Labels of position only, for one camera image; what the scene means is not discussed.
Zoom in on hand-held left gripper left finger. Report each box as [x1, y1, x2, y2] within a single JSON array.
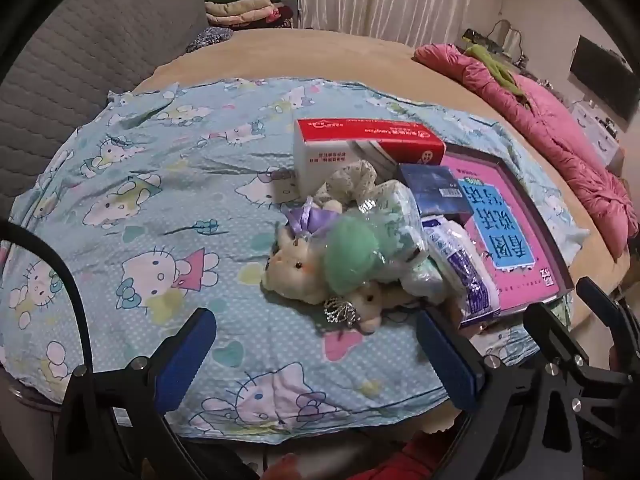
[[52, 306, 251, 480]]

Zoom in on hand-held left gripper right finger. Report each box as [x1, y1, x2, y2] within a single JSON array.
[[416, 309, 587, 480]]

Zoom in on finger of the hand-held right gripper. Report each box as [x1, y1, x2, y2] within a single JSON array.
[[576, 276, 640, 377], [524, 302, 571, 359]]

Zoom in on white purple tissue packet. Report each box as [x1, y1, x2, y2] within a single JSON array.
[[421, 212, 502, 330]]

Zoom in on small beige plush toy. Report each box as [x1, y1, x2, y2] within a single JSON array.
[[345, 282, 406, 336]]

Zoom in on silver toy crown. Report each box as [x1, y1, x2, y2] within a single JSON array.
[[324, 297, 362, 327]]

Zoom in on cream floral cloth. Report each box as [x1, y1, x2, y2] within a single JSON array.
[[314, 159, 379, 206]]

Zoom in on red garment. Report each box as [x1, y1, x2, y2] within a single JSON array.
[[270, 435, 451, 480]]

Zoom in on pink and blue book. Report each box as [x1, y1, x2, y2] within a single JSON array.
[[445, 155, 561, 311]]

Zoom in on green fluffy ball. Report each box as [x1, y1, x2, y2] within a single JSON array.
[[320, 212, 382, 297]]

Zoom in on cat print blue sheet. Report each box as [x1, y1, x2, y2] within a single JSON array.
[[0, 76, 591, 445]]

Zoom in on dark blue small box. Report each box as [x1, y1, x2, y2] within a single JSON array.
[[399, 164, 473, 218]]

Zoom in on white dresser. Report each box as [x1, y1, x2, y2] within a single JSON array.
[[567, 100, 626, 171]]

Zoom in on pink quilt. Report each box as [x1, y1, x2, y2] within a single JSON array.
[[412, 42, 640, 261]]

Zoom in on red and white tissue box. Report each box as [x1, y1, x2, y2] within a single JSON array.
[[292, 119, 447, 196]]

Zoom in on green garment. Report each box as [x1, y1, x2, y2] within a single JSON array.
[[465, 44, 526, 98]]

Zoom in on small arched mirror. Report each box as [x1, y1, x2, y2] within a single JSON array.
[[487, 19, 525, 58]]

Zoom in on small black box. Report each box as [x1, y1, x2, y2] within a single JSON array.
[[462, 29, 501, 53]]

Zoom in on grey quilted headboard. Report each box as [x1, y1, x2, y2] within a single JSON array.
[[0, 0, 211, 211]]

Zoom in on dark floral pillow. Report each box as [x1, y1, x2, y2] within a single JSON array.
[[186, 26, 234, 54]]

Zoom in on beige bed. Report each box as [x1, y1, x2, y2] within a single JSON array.
[[131, 26, 633, 331]]

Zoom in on stack of folded clothes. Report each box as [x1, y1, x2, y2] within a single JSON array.
[[204, 0, 301, 28]]

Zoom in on black cable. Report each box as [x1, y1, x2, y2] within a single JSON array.
[[0, 217, 93, 381]]

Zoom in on black wall television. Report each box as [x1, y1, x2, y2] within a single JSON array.
[[570, 35, 637, 123]]

